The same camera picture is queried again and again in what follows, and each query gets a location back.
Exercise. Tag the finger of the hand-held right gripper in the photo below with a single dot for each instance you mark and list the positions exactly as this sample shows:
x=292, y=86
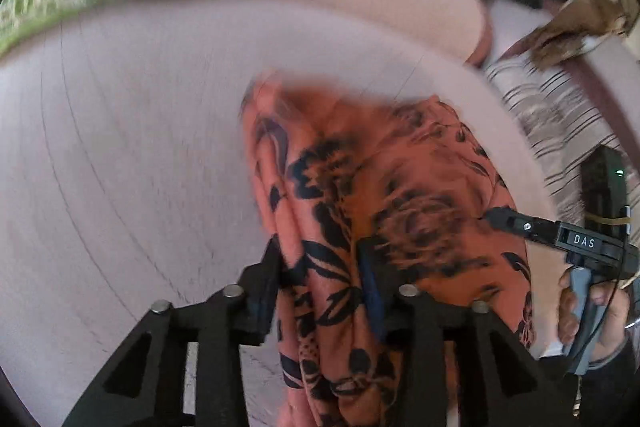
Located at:
x=520, y=223

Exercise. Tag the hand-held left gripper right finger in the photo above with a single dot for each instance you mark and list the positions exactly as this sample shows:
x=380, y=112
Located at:
x=372, y=289

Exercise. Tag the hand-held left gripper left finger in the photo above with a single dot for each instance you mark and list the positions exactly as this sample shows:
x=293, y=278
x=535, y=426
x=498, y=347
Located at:
x=265, y=289

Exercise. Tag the orange floral garment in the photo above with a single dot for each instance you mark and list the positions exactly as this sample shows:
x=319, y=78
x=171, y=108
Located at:
x=415, y=167

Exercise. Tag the person's right forearm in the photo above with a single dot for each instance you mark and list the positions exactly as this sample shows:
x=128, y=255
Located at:
x=610, y=392

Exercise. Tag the person's right hand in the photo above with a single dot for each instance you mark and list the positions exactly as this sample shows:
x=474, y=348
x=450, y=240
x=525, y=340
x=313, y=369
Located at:
x=612, y=317

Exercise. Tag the striped grey cloth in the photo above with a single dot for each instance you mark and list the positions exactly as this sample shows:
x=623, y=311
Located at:
x=545, y=117

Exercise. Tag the brown patterned cloth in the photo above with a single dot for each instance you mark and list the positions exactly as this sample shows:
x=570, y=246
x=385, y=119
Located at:
x=585, y=22

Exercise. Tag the white cloth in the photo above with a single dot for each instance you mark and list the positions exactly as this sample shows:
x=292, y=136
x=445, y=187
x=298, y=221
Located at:
x=510, y=27

